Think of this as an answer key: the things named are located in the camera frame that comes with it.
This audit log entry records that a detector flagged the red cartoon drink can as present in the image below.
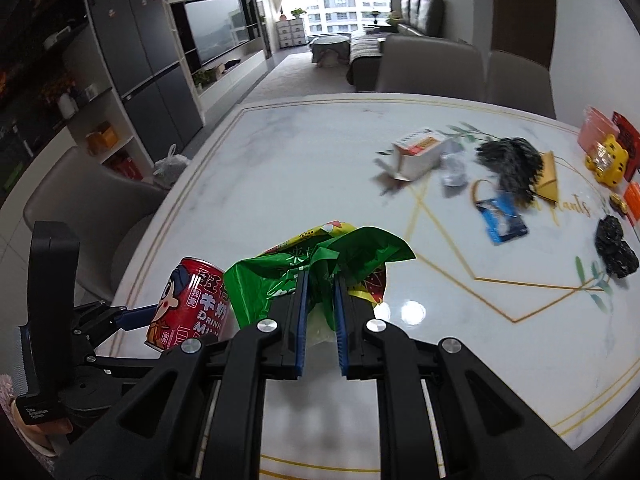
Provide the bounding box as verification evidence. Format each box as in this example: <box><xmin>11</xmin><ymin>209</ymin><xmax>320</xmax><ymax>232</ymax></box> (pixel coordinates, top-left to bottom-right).
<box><xmin>145</xmin><ymin>257</ymin><xmax>230</xmax><ymax>351</ymax></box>

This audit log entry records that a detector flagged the green snack bag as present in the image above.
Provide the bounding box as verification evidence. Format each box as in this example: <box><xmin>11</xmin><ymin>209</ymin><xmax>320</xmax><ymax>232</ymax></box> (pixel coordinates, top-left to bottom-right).
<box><xmin>224</xmin><ymin>221</ymin><xmax>414</xmax><ymax>328</ymax></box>

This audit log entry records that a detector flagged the person's left hand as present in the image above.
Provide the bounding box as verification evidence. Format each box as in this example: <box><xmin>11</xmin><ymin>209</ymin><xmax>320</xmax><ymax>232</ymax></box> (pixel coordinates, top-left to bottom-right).
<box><xmin>10</xmin><ymin>400</ymin><xmax>73</xmax><ymax>457</ymax></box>

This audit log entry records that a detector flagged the grey chair near side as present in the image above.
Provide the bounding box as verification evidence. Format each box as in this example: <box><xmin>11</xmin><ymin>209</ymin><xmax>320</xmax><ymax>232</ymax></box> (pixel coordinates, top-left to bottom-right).
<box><xmin>23</xmin><ymin>148</ymin><xmax>167</xmax><ymax>301</ymax></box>

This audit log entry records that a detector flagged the white plastic bag on floor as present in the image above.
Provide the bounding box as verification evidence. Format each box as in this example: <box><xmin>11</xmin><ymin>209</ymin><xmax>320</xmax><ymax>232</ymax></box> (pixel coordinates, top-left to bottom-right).
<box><xmin>152</xmin><ymin>143</ymin><xmax>191</xmax><ymax>190</ymax></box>

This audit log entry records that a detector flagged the blue clear plastic wrapper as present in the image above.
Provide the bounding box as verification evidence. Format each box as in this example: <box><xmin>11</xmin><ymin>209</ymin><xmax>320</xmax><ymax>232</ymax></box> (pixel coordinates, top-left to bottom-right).
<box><xmin>475</xmin><ymin>193</ymin><xmax>528</xmax><ymax>245</ymax></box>

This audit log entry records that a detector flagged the black crumpled plastic bag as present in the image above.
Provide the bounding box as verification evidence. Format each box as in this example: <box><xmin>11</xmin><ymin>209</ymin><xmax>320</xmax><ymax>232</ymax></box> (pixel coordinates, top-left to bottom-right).
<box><xmin>594</xmin><ymin>214</ymin><xmax>639</xmax><ymax>280</ymax></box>

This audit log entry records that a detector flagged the gold triangular cardboard box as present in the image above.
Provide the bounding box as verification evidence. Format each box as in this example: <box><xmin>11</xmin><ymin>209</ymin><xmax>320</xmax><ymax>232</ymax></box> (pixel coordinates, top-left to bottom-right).
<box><xmin>534</xmin><ymin>152</ymin><xmax>559</xmax><ymax>204</ymax></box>

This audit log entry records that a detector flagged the gold wrapped chocolate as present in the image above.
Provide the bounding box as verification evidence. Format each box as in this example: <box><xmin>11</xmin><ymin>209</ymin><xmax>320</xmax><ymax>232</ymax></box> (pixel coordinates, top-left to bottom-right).
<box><xmin>608</xmin><ymin>194</ymin><xmax>628</xmax><ymax>217</ymax></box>

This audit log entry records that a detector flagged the black foam fruit net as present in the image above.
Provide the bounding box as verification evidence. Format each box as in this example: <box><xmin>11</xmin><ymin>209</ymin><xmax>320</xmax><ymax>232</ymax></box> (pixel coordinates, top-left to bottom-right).
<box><xmin>476</xmin><ymin>138</ymin><xmax>544</xmax><ymax>206</ymax></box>

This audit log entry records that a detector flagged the white orange medicine box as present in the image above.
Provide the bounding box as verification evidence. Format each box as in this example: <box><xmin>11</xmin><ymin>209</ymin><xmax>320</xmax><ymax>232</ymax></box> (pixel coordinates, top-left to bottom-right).
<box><xmin>374</xmin><ymin>128</ymin><xmax>452</xmax><ymax>182</ymax></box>

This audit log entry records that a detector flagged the yellow tiger figurine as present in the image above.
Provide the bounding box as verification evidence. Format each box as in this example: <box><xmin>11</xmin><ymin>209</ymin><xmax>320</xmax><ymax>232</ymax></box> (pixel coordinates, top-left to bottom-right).
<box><xmin>585</xmin><ymin>134</ymin><xmax>629</xmax><ymax>188</ymax></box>

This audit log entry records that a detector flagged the dark grey refrigerator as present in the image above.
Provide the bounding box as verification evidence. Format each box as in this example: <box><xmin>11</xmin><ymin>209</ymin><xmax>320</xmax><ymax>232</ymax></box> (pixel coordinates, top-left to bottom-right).
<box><xmin>87</xmin><ymin>0</ymin><xmax>203</xmax><ymax>162</ymax></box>

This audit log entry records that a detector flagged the pink container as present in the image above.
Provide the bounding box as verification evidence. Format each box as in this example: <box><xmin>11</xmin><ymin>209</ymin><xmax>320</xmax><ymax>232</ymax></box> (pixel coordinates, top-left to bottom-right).
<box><xmin>577</xmin><ymin>106</ymin><xmax>620</xmax><ymax>153</ymax></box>

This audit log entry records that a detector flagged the white drawer cabinet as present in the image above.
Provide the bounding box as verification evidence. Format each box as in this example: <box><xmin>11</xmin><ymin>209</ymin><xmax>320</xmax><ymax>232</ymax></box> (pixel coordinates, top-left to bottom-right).
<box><xmin>276</xmin><ymin>18</ymin><xmax>307</xmax><ymax>49</ymax></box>

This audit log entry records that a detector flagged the red paper packet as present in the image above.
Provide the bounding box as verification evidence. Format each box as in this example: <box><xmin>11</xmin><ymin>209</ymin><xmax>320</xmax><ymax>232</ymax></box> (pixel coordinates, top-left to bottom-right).
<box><xmin>612</xmin><ymin>112</ymin><xmax>640</xmax><ymax>182</ymax></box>

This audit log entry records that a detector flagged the coffee table with cover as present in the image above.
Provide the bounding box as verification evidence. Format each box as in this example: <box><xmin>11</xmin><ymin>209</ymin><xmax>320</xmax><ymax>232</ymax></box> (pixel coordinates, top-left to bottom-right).
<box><xmin>309</xmin><ymin>35</ymin><xmax>350</xmax><ymax>67</ymax></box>

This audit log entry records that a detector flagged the grey dining chair right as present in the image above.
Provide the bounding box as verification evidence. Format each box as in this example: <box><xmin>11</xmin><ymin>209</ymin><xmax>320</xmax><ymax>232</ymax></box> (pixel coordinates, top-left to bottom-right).
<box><xmin>485</xmin><ymin>50</ymin><xmax>556</xmax><ymax>119</ymax></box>

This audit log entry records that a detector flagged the grey dining chair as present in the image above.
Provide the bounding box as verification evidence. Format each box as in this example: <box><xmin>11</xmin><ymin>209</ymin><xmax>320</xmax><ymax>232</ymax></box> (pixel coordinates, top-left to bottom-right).
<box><xmin>485</xmin><ymin>50</ymin><xmax>556</xmax><ymax>119</ymax></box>
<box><xmin>375</xmin><ymin>36</ymin><xmax>485</xmax><ymax>102</ymax></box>

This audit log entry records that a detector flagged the grey dining chair left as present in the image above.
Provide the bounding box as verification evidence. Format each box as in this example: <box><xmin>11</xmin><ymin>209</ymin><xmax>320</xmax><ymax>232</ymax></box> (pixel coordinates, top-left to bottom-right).
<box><xmin>375</xmin><ymin>36</ymin><xmax>485</xmax><ymax>102</ymax></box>

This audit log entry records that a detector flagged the black leather sofa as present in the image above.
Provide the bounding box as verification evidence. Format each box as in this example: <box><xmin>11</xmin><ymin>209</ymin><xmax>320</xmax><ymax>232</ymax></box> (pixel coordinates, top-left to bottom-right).
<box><xmin>346</xmin><ymin>0</ymin><xmax>445</xmax><ymax>92</ymax></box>

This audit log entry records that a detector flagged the wall television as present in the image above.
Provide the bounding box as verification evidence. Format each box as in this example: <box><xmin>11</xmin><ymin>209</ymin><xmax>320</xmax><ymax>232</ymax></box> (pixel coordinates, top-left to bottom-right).
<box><xmin>184</xmin><ymin>0</ymin><xmax>250</xmax><ymax>64</ymax></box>

